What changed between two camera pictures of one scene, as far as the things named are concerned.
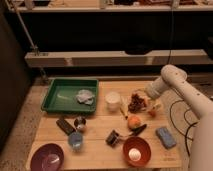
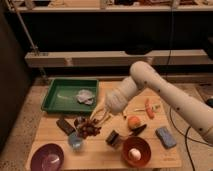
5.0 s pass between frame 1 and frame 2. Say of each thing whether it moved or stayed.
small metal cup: stayed
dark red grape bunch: moved
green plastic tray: stayed
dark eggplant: stayed
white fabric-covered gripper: moved
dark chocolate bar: stayed
